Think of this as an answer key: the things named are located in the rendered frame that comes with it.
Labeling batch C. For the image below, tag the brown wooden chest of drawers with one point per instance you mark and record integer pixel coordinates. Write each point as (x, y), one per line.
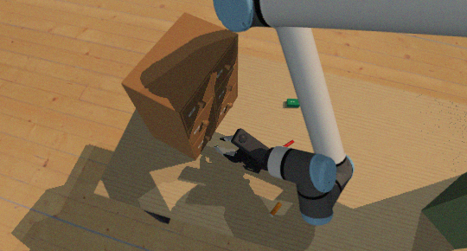
(169, 75)

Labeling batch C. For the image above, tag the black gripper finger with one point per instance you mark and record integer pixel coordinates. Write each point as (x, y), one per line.
(227, 138)
(231, 154)

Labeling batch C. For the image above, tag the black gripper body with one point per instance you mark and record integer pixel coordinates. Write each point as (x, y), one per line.
(251, 163)

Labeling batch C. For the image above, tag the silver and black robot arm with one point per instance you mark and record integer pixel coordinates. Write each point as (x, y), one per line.
(315, 173)

